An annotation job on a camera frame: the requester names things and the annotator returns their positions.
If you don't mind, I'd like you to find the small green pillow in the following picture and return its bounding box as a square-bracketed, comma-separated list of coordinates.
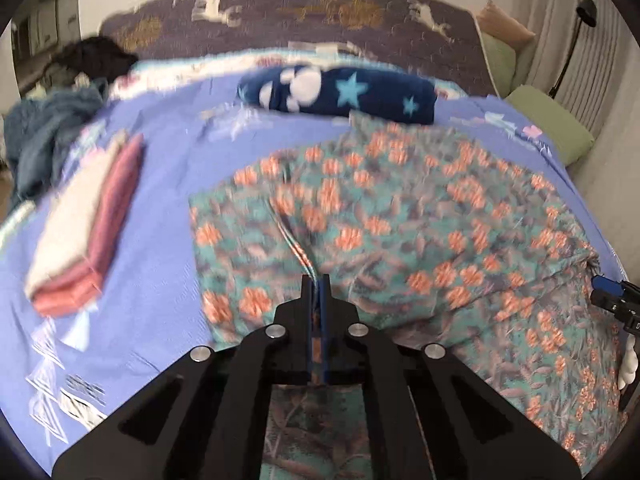
[482, 32, 517, 95]

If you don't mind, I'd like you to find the person's right hand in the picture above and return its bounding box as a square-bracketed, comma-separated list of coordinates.
[617, 335, 639, 391]

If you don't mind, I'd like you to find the navy star fleece blanket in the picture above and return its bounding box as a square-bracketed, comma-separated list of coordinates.
[236, 64, 438, 126]

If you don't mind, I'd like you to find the peach pillow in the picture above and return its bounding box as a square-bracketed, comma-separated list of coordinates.
[475, 0, 536, 47]

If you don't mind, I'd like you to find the black cloth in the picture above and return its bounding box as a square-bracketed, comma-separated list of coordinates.
[47, 36, 140, 83]

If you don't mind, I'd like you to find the white folded cloth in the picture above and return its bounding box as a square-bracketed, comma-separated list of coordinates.
[24, 130, 126, 297]

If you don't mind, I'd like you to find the large green pillow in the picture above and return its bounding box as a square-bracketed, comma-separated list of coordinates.
[505, 85, 596, 166]

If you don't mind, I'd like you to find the black floor lamp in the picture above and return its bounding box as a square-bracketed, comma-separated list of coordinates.
[547, 0, 598, 100]

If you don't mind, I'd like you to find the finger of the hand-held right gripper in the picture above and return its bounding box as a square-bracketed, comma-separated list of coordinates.
[590, 275, 640, 333]

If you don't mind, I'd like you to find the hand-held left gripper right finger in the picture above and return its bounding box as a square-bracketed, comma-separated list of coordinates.
[316, 274, 583, 480]

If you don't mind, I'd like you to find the deer printed blanket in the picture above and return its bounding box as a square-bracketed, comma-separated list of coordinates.
[97, 0, 501, 98]

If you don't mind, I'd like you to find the grey curtain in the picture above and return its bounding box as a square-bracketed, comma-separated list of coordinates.
[520, 0, 640, 171]

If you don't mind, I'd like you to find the floral teal garment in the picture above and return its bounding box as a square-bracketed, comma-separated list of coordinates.
[189, 110, 628, 480]

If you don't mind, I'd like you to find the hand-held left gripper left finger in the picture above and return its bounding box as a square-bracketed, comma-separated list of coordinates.
[51, 275, 317, 480]

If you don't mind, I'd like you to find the teal knit cloth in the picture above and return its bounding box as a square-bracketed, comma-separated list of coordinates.
[4, 85, 108, 206]

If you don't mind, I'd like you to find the blue patterned bedspread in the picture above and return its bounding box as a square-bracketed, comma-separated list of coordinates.
[0, 47, 626, 466]

